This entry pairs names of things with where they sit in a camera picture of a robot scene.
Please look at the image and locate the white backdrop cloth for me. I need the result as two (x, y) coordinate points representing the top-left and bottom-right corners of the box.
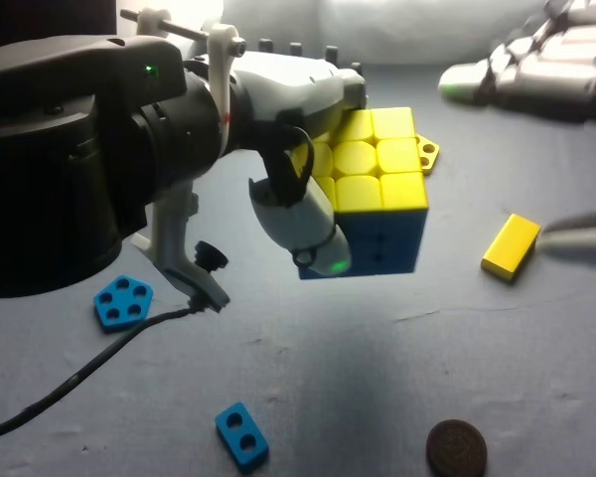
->
(218, 0), (547, 66)

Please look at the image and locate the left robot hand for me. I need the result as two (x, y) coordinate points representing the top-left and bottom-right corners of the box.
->
(231, 37), (369, 278)

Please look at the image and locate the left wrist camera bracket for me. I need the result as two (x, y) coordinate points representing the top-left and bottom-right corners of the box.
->
(131, 178), (232, 315)

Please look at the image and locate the blue pentagon block with holes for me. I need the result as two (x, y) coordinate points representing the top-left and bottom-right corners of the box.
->
(92, 274), (154, 334)

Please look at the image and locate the black camera cable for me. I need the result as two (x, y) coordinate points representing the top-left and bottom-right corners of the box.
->
(0, 305), (205, 442)

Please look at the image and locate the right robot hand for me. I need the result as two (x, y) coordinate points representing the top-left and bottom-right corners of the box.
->
(436, 0), (596, 125)

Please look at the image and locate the yellow rectangular block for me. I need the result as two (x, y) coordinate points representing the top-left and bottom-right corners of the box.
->
(480, 213), (542, 284)

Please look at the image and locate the brown round cookie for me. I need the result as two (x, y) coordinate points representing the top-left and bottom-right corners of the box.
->
(425, 419), (489, 477)

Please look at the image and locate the yellow pentagon block with holes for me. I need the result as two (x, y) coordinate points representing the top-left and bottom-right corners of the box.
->
(415, 133), (441, 176)

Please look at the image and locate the blue two-hole block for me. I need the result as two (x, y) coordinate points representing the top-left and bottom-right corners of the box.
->
(214, 401), (270, 473)

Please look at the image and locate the colourful puzzle cube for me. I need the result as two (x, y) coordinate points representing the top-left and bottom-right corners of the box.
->
(288, 106), (431, 281)

